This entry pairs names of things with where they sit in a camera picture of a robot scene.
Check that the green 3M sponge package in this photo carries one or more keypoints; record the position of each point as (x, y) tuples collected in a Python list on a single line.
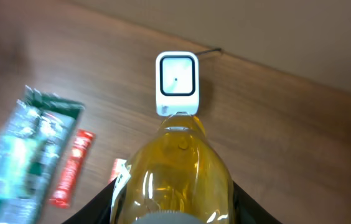
[(31, 144)]

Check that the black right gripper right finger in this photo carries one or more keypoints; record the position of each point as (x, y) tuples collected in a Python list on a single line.
[(248, 211)]

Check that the red Nescafe stick sachet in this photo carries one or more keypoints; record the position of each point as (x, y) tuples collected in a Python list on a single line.
[(61, 196)]

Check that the yellow oil bottle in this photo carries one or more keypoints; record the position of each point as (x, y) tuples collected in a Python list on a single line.
[(177, 177)]

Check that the red tissue pack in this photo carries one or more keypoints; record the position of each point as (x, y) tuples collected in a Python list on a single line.
[(118, 163)]

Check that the white barcode scanner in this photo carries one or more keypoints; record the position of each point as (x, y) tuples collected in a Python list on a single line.
[(177, 83)]

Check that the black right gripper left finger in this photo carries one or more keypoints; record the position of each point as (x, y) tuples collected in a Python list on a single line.
[(96, 211)]

